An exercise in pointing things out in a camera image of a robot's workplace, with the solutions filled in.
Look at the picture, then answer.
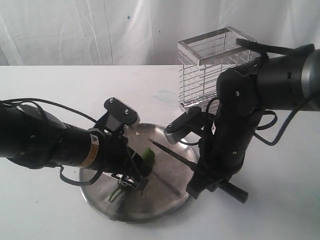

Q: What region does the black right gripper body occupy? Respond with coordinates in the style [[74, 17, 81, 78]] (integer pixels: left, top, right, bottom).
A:
[[198, 109, 260, 181]]

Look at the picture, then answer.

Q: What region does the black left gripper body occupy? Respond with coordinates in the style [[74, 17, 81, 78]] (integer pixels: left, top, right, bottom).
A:
[[102, 130, 132, 175]]

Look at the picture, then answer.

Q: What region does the black knife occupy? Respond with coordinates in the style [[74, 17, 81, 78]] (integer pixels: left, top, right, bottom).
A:
[[146, 138, 249, 204]]

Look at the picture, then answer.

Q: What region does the green cucumber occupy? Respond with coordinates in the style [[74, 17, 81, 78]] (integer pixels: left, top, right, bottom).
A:
[[108, 147, 155, 203]]

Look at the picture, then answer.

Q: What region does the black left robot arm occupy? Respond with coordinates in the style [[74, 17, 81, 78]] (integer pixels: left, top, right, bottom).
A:
[[0, 97, 152, 191]]

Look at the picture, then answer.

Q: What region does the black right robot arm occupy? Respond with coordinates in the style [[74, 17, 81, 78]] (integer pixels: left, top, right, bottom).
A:
[[186, 39, 320, 202]]

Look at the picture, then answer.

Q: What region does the round steel plate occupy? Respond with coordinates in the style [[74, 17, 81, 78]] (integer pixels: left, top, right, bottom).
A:
[[80, 123, 198, 224]]

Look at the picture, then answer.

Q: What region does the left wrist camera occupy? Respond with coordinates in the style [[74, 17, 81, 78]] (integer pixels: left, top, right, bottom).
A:
[[94, 97, 140, 134]]

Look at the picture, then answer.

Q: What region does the dark right arm cable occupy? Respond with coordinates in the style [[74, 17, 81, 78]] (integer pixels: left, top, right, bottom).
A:
[[252, 97, 308, 146]]

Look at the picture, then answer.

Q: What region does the chrome wire utensil holder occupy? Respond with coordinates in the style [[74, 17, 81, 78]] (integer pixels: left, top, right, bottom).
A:
[[177, 26, 255, 111]]

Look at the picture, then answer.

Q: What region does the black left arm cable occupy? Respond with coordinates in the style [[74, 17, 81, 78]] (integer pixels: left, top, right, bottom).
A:
[[0, 97, 103, 188]]

